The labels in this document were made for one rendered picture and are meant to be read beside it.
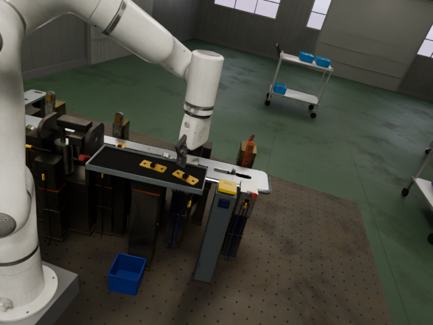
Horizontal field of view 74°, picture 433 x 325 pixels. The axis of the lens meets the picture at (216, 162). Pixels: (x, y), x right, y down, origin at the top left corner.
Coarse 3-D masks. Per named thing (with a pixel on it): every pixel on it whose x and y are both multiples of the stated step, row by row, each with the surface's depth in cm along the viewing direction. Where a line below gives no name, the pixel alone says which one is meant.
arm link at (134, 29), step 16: (128, 0) 58; (128, 16) 58; (144, 16) 60; (112, 32) 59; (128, 32) 59; (144, 32) 60; (160, 32) 63; (128, 48) 63; (144, 48) 62; (160, 48) 64; (176, 48) 75; (160, 64) 76; (176, 64) 79
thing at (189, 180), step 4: (176, 172) 94; (180, 172) 94; (176, 176) 92; (180, 176) 93; (184, 176) 92; (188, 176) 92; (184, 180) 91; (188, 180) 92; (192, 180) 92; (196, 180) 92; (192, 184) 90
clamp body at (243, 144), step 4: (244, 144) 146; (240, 148) 145; (244, 148) 142; (240, 152) 141; (244, 152) 140; (240, 156) 142; (252, 156) 141; (236, 160) 151; (240, 160) 142; (252, 160) 142; (236, 164) 146; (240, 164) 144; (252, 164) 143; (240, 176) 148; (244, 176) 148
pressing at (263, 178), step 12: (36, 120) 136; (132, 144) 135; (144, 144) 137; (216, 168) 133; (228, 168) 134; (240, 168) 137; (252, 168) 140; (216, 180) 124; (228, 180) 126; (240, 180) 128; (252, 180) 130; (264, 180) 132; (264, 192) 124
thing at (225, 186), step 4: (220, 180) 96; (224, 180) 96; (220, 184) 94; (224, 184) 94; (228, 184) 95; (232, 184) 95; (236, 184) 96; (220, 188) 92; (224, 188) 92; (228, 188) 93; (232, 188) 93; (228, 192) 92; (232, 192) 92
